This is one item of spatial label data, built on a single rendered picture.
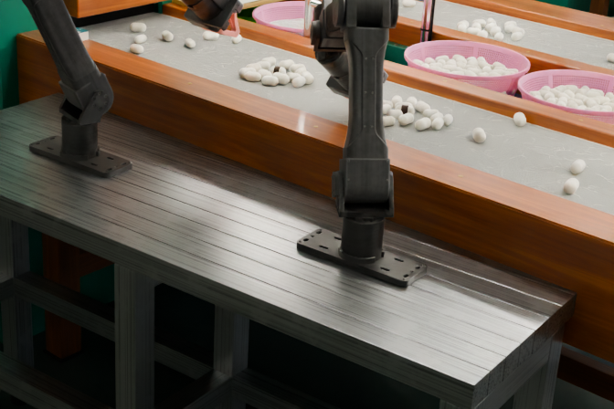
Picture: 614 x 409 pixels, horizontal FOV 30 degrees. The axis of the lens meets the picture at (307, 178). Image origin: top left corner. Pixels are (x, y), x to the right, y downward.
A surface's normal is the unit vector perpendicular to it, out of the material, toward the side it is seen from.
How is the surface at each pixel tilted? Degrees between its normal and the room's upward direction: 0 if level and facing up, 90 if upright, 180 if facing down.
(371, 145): 67
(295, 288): 0
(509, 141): 0
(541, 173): 0
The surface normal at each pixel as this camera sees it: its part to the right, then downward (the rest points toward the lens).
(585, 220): 0.06, -0.92
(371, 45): 0.13, 0.00
